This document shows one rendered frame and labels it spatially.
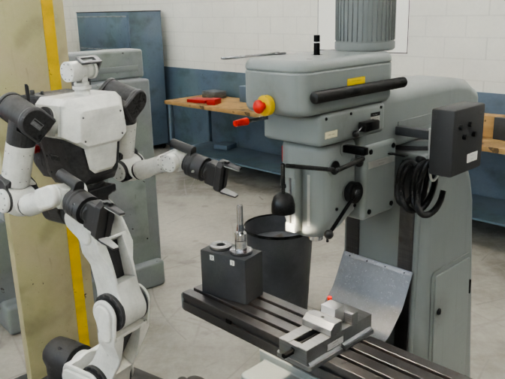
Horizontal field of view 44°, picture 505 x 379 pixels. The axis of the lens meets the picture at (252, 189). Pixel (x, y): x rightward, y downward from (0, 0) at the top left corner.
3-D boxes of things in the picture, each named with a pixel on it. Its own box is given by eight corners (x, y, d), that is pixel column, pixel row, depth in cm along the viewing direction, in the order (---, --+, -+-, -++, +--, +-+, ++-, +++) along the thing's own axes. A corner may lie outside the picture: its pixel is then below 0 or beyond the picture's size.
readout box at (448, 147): (454, 179, 193) (458, 110, 187) (427, 174, 199) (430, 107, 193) (484, 166, 206) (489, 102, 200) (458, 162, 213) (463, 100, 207)
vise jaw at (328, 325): (331, 337, 205) (331, 326, 204) (302, 324, 214) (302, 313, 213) (342, 330, 209) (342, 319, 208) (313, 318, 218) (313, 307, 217)
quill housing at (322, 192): (322, 245, 198) (323, 146, 189) (275, 230, 213) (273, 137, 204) (358, 229, 211) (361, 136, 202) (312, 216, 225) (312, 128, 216)
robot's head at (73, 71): (61, 88, 208) (58, 61, 206) (86, 85, 216) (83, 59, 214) (75, 89, 205) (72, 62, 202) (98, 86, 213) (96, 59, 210)
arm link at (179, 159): (185, 182, 224) (159, 171, 228) (202, 172, 232) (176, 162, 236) (188, 153, 218) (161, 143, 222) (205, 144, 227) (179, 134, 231)
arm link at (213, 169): (213, 198, 221) (186, 186, 225) (228, 187, 228) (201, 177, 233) (218, 165, 215) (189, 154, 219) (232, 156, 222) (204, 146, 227)
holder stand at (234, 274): (246, 305, 244) (244, 257, 238) (201, 292, 256) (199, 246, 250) (263, 293, 253) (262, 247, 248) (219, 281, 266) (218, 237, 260)
